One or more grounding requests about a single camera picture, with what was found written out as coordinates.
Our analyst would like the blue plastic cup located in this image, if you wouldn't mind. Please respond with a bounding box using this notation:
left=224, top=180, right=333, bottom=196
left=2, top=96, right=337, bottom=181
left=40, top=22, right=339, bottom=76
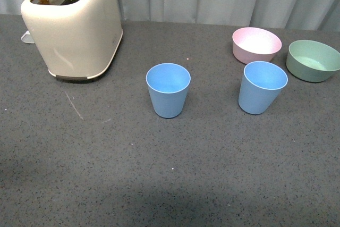
left=238, top=61, right=288, bottom=115
left=146, top=63, right=191, bottom=119

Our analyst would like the pink plastic bowl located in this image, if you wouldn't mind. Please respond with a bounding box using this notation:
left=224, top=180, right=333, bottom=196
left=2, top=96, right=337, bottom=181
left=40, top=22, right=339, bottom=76
left=232, top=27, right=282, bottom=64

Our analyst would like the cream white toaster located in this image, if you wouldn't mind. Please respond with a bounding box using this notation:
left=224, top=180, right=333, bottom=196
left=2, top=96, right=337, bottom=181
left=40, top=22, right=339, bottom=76
left=21, top=0, right=123, bottom=80

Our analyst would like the green plastic bowl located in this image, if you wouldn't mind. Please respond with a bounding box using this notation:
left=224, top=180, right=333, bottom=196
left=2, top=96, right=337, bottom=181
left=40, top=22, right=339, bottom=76
left=286, top=40, right=339, bottom=83

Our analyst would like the white toaster lever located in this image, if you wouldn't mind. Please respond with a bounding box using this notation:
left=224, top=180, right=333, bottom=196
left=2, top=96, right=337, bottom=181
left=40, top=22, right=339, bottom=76
left=21, top=30, right=35, bottom=44

